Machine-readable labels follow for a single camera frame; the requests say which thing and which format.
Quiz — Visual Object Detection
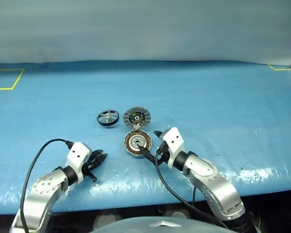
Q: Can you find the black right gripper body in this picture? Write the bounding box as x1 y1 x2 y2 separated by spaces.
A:
156 142 171 168

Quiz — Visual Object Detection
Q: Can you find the grey rounded robot body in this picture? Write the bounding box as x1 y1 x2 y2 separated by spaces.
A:
86 215 230 233

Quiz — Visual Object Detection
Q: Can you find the yellow tape square outline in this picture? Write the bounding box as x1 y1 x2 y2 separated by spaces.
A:
0 68 26 91
267 63 291 72

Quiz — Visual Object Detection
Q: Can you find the motor housing with copper windings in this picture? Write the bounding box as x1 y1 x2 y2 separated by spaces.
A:
123 129 152 160

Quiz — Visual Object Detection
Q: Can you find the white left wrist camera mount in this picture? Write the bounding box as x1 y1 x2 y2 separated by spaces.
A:
66 142 93 184

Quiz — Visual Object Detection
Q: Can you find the silver hinged motor lid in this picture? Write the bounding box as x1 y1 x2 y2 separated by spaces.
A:
123 105 152 129

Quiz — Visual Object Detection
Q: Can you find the blue plastic table cover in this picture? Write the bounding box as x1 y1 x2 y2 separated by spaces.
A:
0 59 291 216

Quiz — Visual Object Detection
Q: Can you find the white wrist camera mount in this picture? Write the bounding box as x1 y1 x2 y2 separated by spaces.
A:
162 126 185 168
66 142 93 184

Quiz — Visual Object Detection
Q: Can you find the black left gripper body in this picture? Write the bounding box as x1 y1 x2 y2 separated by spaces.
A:
82 152 98 183

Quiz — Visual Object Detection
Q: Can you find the black spoked rotor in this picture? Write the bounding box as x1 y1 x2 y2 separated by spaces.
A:
97 109 119 127

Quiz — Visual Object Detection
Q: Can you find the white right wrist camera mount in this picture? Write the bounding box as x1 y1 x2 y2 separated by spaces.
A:
162 126 185 168

